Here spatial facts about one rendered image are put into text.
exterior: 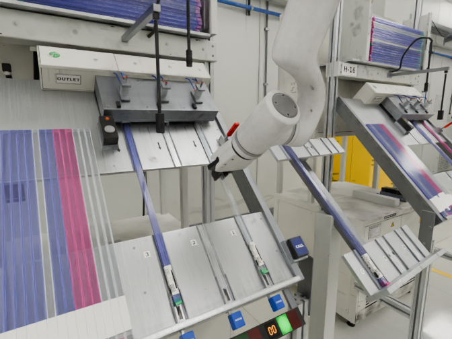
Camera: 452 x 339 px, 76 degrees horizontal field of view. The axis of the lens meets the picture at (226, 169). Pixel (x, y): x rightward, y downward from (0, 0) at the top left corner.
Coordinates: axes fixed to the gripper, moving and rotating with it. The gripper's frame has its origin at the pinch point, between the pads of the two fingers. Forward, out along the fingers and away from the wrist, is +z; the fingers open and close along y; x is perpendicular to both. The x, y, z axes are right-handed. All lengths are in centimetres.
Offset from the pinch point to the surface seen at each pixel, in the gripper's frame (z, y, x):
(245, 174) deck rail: -0.4, -8.0, 1.6
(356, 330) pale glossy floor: 62, -89, 74
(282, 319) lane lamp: -5.4, -0.4, 39.6
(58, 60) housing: -1, 36, -36
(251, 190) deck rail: -0.6, -8.0, 6.7
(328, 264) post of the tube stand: 3.8, -29.7, 33.1
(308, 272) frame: -3.9, -14.0, 32.6
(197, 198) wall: 177, -77, -48
